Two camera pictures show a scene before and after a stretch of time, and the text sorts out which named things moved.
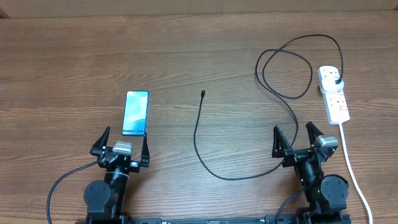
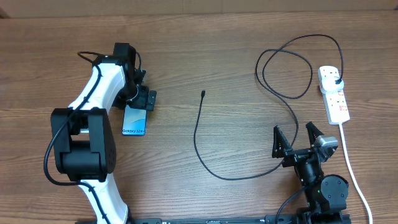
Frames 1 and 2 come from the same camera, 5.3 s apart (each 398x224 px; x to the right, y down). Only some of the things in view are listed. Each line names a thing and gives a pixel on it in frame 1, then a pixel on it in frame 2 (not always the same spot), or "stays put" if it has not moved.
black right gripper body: (295, 155) stays put
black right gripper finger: (281, 144) stays put
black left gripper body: (134, 166) to (140, 100)
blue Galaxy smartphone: (135, 113) stays put
